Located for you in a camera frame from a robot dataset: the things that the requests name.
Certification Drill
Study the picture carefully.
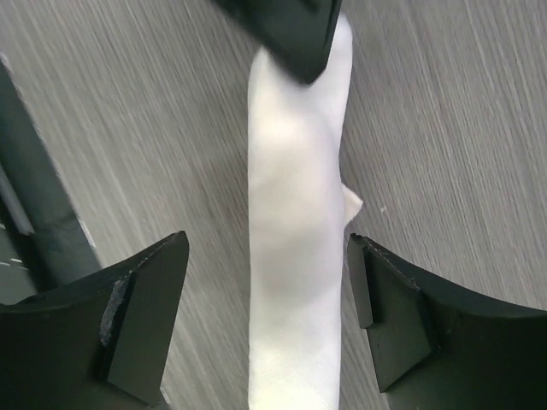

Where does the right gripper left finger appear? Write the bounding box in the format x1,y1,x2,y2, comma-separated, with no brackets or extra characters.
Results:
1,231,189,410

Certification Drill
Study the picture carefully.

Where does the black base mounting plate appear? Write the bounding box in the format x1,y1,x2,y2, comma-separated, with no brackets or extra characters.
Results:
1,65,100,305

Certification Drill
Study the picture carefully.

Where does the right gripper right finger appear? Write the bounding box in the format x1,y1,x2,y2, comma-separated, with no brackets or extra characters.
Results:
347,234,546,410

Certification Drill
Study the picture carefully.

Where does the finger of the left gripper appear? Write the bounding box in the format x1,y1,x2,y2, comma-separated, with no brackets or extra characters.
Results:
215,0,342,84

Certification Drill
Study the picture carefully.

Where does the white cloth napkin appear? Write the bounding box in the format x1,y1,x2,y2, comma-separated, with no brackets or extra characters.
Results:
248,16,362,409

